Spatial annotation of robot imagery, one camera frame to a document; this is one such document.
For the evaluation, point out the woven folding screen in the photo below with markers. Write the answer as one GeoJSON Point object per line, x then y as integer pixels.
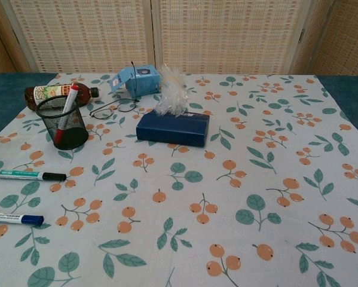
{"type": "Point", "coordinates": [83, 36]}

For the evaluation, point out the black mesh pen holder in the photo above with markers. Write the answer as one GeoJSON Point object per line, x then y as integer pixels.
{"type": "Point", "coordinates": [74, 131]}

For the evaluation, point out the blue capped white marker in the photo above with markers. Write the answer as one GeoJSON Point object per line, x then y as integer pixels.
{"type": "Point", "coordinates": [14, 218]}

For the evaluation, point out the fruit print tablecloth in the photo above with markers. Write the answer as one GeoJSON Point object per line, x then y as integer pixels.
{"type": "Point", "coordinates": [178, 209]}

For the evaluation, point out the brown drink bottle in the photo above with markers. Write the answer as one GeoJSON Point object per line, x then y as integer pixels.
{"type": "Point", "coordinates": [47, 91]}

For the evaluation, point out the thin frame eyeglasses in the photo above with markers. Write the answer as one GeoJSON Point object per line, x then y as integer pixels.
{"type": "Point", "coordinates": [101, 114]}

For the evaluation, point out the black capped white marker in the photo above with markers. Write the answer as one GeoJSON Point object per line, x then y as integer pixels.
{"type": "Point", "coordinates": [23, 175]}

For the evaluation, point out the dark blue tissue box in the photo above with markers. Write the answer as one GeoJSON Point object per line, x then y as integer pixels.
{"type": "Point", "coordinates": [172, 130]}

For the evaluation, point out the red marker pen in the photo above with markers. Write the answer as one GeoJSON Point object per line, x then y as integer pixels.
{"type": "Point", "coordinates": [70, 98]}

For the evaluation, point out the light blue carton box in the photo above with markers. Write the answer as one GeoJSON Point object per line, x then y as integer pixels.
{"type": "Point", "coordinates": [146, 82]}

